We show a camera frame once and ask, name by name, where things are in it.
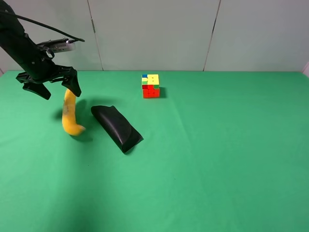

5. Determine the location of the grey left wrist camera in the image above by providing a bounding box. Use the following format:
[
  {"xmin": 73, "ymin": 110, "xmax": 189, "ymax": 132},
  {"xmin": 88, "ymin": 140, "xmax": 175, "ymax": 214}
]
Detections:
[{"xmin": 37, "ymin": 38, "xmax": 76, "ymax": 53}]

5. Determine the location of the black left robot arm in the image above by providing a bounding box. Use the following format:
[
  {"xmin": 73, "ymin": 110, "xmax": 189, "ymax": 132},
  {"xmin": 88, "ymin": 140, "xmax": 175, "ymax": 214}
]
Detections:
[{"xmin": 0, "ymin": 0, "xmax": 84, "ymax": 100}]

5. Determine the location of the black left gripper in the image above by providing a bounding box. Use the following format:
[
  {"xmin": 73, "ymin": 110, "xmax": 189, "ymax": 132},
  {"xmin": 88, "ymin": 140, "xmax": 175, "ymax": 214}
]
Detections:
[{"xmin": 16, "ymin": 65, "xmax": 82, "ymax": 100}]

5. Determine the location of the multicoloured puzzle cube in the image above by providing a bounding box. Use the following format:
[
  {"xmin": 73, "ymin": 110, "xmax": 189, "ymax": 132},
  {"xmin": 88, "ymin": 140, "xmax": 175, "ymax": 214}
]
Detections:
[{"xmin": 141, "ymin": 74, "xmax": 160, "ymax": 98}]

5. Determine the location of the black glasses case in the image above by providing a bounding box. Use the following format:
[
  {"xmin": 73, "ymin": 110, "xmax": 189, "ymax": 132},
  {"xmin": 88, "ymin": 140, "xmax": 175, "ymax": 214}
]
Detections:
[{"xmin": 91, "ymin": 105, "xmax": 143, "ymax": 154}]

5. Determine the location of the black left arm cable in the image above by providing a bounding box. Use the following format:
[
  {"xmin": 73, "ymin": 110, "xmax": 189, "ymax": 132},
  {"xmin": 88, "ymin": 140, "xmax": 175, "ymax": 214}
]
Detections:
[{"xmin": 0, "ymin": 9, "xmax": 85, "ymax": 58}]

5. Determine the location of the yellow banana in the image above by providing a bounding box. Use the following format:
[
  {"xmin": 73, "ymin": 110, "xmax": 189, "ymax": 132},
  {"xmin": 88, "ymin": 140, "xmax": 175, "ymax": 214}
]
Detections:
[{"xmin": 62, "ymin": 89, "xmax": 85, "ymax": 136}]

